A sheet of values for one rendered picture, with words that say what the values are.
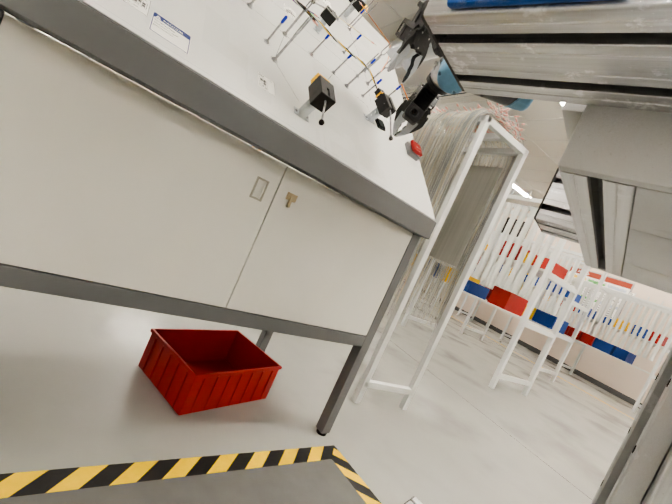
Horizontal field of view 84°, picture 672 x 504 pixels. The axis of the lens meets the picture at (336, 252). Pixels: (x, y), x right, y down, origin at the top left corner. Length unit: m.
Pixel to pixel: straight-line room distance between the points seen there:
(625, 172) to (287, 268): 0.86
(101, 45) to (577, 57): 0.70
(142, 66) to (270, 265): 0.52
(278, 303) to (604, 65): 0.92
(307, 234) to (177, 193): 0.36
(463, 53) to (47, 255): 0.78
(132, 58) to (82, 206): 0.29
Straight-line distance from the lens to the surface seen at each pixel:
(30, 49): 0.84
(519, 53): 0.28
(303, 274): 1.06
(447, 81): 0.95
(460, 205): 2.18
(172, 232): 0.89
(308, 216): 1.01
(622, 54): 0.26
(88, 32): 0.81
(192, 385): 1.25
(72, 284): 0.90
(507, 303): 3.97
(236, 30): 1.05
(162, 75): 0.81
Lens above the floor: 0.70
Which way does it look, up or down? 3 degrees down
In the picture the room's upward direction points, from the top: 24 degrees clockwise
